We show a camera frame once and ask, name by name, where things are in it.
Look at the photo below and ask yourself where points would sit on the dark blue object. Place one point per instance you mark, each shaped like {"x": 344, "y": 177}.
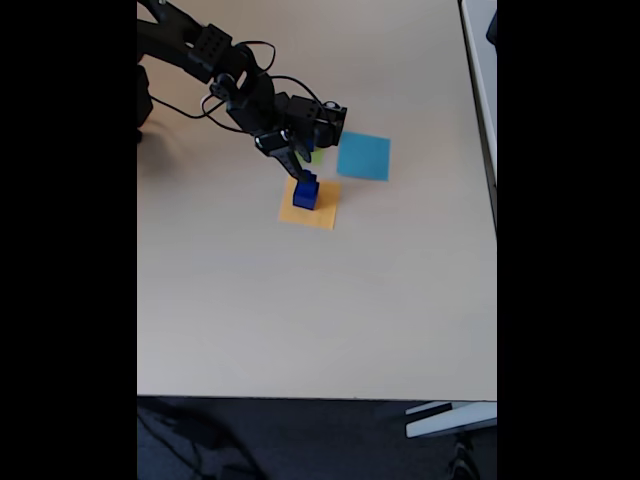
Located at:
{"x": 493, "y": 27}

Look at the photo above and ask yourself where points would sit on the light blue paper square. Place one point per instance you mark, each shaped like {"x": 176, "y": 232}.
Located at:
{"x": 365, "y": 157}

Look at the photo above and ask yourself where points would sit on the green paper square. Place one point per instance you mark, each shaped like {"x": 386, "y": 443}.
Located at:
{"x": 317, "y": 159}

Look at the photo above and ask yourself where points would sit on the orange paper square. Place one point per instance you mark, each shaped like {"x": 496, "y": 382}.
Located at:
{"x": 327, "y": 216}

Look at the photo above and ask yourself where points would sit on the white table foot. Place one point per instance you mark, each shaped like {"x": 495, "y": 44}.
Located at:
{"x": 450, "y": 422}

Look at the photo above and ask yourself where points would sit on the tiny blue cube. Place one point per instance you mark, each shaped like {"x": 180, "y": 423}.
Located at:
{"x": 311, "y": 176}

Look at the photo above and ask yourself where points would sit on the black chair base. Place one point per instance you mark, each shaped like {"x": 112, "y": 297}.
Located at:
{"x": 465, "y": 460}

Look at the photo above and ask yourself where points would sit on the white adjacent table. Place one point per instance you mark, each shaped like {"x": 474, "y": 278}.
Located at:
{"x": 480, "y": 100}

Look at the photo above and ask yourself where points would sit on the medium blue cube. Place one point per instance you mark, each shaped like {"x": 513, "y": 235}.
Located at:
{"x": 305, "y": 200}

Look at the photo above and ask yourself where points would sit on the black camera box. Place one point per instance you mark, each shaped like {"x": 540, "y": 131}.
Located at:
{"x": 320, "y": 122}

